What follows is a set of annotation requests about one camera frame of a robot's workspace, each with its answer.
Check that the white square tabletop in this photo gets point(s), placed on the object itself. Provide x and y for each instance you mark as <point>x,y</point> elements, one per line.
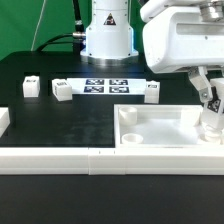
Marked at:
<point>162,126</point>

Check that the white U-shaped obstacle fence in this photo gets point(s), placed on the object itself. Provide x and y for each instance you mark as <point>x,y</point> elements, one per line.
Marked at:
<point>206,159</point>

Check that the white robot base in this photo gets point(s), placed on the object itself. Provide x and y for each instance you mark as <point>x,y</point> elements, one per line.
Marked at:
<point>109,36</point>

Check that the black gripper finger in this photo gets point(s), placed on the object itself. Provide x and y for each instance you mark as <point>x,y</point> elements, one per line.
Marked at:
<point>198,78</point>

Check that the white fiducial marker sheet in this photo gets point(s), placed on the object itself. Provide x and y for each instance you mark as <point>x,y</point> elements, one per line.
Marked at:
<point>107,86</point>

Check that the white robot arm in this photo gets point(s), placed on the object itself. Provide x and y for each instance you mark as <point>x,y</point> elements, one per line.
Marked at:
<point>185,35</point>

